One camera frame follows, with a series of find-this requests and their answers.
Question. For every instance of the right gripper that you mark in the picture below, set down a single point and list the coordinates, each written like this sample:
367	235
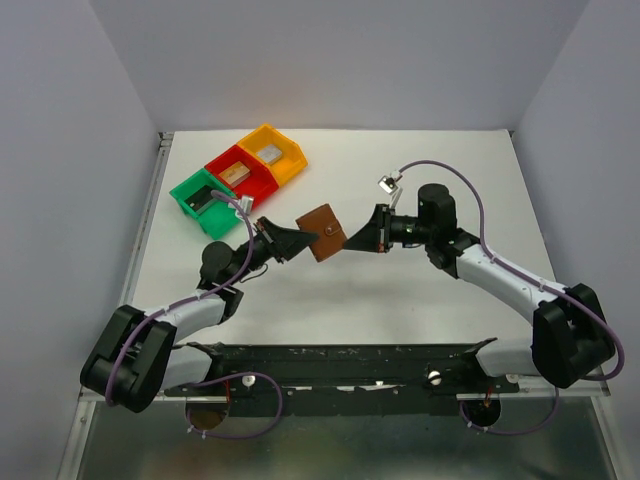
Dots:
386	229

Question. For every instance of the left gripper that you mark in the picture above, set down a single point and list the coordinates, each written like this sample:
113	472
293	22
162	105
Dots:
270	240

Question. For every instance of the brown leather card holder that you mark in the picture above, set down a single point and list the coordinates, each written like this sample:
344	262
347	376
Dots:
323	222

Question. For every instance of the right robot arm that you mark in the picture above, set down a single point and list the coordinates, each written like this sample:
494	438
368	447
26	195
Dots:
567	341

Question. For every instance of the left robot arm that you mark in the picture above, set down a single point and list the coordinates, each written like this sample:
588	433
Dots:
138	354

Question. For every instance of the red plastic bin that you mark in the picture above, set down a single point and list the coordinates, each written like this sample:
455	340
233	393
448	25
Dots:
260	185

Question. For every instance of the green plastic bin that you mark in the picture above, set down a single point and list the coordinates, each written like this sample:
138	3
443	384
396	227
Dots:
220	218

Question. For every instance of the yellow plastic bin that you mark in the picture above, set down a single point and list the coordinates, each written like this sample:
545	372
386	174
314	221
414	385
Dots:
283	157

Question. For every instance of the gold metal block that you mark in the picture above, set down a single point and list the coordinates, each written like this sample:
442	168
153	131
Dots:
235	174

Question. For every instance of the silver metal block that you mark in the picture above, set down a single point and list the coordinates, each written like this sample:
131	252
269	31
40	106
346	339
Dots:
270	154

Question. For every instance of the dark metal block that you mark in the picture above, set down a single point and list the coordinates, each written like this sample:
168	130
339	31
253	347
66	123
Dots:
201	200

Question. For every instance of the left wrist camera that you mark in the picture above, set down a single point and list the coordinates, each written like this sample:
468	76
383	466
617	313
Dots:
246	203

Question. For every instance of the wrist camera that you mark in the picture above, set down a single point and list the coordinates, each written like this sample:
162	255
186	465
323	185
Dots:
246	203
390	185

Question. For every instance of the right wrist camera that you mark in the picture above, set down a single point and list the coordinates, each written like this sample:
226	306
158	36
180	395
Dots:
390	185

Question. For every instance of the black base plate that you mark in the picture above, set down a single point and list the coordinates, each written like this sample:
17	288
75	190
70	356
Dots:
344	380

